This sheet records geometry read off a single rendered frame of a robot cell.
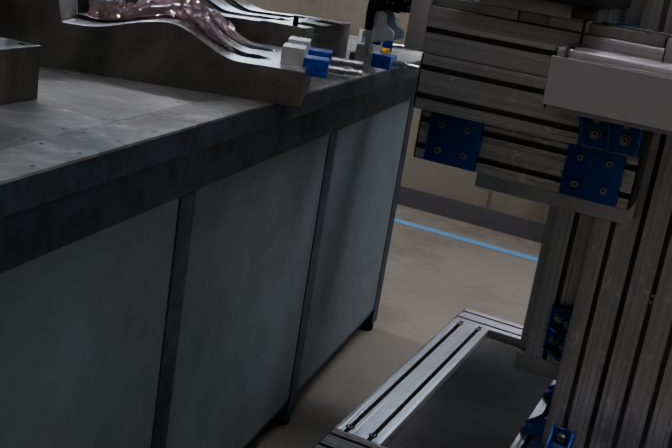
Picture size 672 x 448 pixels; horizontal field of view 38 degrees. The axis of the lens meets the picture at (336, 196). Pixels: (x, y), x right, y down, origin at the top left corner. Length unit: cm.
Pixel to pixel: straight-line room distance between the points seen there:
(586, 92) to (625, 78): 5
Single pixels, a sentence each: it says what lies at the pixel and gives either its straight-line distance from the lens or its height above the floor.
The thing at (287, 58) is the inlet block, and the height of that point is 86.
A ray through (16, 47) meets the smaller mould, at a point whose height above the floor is 87.
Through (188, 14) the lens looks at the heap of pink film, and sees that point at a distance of 156.
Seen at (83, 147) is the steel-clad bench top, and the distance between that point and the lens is 109.
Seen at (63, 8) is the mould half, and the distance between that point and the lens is 156.
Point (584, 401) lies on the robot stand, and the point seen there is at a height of 33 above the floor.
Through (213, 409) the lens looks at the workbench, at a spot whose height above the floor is 23.
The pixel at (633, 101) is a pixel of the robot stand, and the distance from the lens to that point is 137.
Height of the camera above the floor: 107
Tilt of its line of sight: 15 degrees down
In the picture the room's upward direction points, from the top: 9 degrees clockwise
